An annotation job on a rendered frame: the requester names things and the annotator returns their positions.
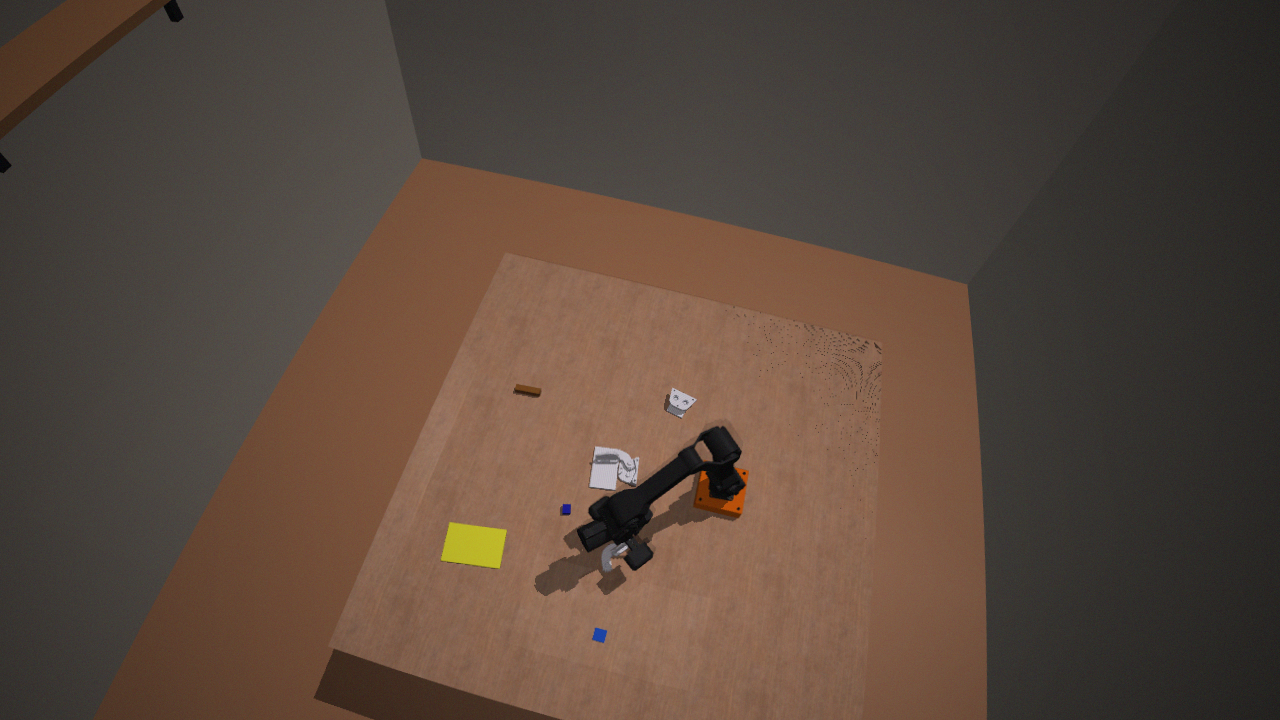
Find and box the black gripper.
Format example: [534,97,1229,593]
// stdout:
[589,496,654,571]

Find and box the yellow flat rectangular plate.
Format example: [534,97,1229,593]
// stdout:
[440,521,507,569]

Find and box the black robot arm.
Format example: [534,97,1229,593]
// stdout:
[577,427,746,552]

